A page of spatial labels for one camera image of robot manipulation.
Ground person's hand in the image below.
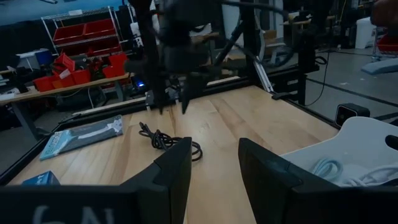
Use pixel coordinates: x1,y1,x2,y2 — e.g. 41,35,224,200
371,0,398,28

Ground white cable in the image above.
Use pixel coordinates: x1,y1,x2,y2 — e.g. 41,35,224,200
340,164,398,187

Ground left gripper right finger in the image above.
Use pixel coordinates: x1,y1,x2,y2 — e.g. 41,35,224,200
238,138,340,224

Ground black table-level camera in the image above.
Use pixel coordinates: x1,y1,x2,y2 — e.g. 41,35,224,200
334,103,371,128

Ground white wire shelf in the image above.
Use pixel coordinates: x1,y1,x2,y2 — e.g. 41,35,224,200
40,5,129,57

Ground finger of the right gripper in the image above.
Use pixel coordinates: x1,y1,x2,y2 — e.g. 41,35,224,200
151,71,168,115
181,74,205,115

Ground wooden workbench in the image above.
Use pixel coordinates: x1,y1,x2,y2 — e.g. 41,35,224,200
0,72,135,141

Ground blue product box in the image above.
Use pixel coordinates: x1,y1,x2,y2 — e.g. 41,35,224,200
21,170,62,187

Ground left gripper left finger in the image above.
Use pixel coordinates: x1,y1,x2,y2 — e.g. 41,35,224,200
121,136,193,224

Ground white tray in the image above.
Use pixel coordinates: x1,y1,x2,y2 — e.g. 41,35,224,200
279,116,398,188

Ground black coiled cable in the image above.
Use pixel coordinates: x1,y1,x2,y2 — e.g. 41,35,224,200
138,121,203,162

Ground book with waterfall cover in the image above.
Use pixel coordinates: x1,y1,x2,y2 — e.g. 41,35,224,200
39,114,124,161

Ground red storage bin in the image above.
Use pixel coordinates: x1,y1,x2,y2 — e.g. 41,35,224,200
32,76,57,93
84,18,116,39
52,23,86,45
102,53,129,78
71,68,92,85
53,52,76,73

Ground light grey cable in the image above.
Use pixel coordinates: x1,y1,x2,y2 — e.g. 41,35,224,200
310,157,345,184

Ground white waste bin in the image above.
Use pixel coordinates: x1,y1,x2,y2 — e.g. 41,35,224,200
354,17,377,50

